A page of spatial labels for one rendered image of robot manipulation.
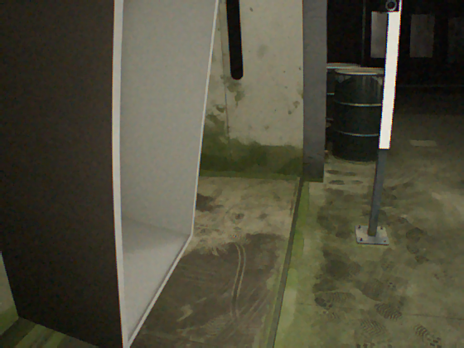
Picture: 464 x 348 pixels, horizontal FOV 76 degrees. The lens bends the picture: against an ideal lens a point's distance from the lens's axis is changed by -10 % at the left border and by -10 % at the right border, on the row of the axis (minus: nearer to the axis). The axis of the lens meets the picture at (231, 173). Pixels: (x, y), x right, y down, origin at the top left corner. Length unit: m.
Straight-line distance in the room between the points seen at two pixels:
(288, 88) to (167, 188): 1.64
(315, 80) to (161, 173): 1.70
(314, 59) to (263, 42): 0.42
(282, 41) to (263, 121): 0.67
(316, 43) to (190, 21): 1.64
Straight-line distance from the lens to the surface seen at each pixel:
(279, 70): 2.68
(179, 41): 1.15
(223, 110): 2.84
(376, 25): 7.55
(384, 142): 1.93
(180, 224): 1.38
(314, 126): 2.75
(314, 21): 2.65
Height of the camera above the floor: 1.21
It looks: 23 degrees down
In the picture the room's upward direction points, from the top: 4 degrees counter-clockwise
